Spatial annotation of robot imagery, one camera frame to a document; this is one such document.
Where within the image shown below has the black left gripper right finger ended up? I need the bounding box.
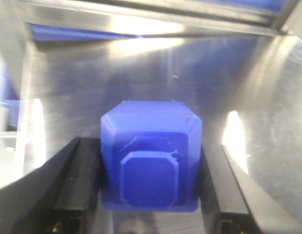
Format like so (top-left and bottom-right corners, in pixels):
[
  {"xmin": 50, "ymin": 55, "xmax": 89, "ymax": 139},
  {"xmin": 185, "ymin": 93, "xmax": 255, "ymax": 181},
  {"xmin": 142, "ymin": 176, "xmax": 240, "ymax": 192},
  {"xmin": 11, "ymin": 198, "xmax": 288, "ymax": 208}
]
[{"xmin": 199, "ymin": 149, "xmax": 297, "ymax": 234}]

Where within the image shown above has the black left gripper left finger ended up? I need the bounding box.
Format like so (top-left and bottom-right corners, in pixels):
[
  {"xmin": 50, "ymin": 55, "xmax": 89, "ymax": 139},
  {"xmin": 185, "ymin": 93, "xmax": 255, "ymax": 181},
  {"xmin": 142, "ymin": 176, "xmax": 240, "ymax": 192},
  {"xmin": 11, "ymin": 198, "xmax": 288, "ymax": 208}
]
[{"xmin": 11, "ymin": 137, "xmax": 102, "ymax": 234}]

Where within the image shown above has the blue bottle-shaped part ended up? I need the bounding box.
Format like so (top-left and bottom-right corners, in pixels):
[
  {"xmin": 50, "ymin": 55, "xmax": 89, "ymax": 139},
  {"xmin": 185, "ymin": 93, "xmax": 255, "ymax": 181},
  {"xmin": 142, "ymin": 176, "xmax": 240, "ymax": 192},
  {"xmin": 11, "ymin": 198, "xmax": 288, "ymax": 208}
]
[{"xmin": 101, "ymin": 100, "xmax": 202, "ymax": 213}]

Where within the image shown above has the stainless steel shelf frame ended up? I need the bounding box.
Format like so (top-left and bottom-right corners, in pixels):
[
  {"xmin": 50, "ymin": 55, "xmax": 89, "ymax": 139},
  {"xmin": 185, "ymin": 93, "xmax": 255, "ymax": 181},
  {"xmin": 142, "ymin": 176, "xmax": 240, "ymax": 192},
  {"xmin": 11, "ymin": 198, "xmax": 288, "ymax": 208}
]
[{"xmin": 17, "ymin": 0, "xmax": 302, "ymax": 37}]

